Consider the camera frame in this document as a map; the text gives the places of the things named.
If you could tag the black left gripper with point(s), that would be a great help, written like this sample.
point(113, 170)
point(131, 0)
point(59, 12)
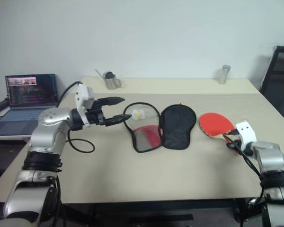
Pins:
point(95, 113)

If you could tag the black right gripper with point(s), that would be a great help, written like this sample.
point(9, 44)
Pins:
point(235, 146)

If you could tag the red table tennis paddle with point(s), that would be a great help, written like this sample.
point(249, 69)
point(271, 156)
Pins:
point(215, 123)

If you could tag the black red paddle case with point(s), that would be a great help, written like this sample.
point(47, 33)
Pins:
point(177, 127)

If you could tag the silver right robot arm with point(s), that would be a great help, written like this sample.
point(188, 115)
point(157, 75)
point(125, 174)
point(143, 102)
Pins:
point(269, 156)

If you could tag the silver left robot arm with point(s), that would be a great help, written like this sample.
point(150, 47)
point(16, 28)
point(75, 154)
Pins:
point(49, 123)

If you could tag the white table tennis ball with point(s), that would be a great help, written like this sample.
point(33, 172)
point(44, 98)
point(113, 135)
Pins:
point(138, 115)

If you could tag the metal jug with black lid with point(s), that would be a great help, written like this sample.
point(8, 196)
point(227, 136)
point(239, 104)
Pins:
point(111, 82)

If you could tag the black office chair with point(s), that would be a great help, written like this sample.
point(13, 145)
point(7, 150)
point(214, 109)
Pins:
point(279, 82)

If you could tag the open laptop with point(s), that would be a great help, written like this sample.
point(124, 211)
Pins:
point(30, 92)

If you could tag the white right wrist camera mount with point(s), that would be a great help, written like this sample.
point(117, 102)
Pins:
point(247, 134)

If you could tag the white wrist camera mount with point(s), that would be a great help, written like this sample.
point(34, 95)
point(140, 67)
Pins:
point(247, 134)
point(81, 94)

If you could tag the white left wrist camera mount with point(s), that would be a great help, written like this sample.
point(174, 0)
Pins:
point(81, 94)

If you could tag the black table frame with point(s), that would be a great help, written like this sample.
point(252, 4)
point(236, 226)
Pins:
point(156, 205)

